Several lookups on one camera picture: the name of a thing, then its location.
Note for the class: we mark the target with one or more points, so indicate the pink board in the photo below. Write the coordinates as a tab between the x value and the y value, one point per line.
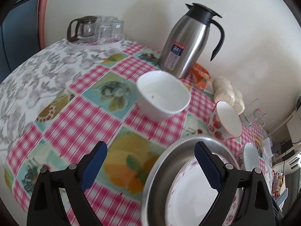
42	16

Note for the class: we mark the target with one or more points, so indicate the red pattern bowl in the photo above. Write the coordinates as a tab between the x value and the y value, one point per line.
250	157

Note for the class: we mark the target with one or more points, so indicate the strawberry print bowl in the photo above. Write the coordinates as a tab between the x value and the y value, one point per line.
228	117

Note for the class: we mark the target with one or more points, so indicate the bag of white buns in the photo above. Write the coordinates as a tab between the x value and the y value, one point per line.
223	91

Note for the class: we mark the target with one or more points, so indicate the pink checkered tablecloth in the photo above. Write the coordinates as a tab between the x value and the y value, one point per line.
82	113

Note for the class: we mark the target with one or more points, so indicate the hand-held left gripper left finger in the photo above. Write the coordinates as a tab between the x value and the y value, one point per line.
94	164

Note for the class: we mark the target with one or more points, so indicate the plain white bowl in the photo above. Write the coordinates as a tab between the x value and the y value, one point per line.
162	94

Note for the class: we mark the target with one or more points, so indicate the colourful snack packet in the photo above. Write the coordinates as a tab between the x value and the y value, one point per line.
277	183

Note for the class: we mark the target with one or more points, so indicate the clear glass cup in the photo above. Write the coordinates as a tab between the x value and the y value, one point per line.
103	31
117	29
110	18

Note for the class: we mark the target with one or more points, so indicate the stainless steel thermos jug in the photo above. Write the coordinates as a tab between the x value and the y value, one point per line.
185	44

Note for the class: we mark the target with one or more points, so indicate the clear glass mug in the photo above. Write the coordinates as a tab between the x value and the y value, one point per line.
254	115

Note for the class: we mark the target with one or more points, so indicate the floral rim round plate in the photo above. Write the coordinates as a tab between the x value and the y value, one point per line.
188	193

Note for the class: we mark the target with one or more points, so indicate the white shelf rack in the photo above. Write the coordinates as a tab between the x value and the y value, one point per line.
294	122

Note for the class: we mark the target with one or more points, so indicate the orange snack packet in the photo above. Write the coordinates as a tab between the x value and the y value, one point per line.
199	75

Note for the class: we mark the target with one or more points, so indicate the blue cabinet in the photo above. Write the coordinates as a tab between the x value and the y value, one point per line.
18	28

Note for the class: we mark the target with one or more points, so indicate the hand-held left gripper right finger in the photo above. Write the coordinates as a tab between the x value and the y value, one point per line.
209	167

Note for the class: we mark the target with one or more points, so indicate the grey floral tablecloth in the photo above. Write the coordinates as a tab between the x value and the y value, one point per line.
35	75

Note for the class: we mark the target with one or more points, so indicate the round stainless steel plate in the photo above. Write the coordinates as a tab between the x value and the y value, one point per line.
157	169

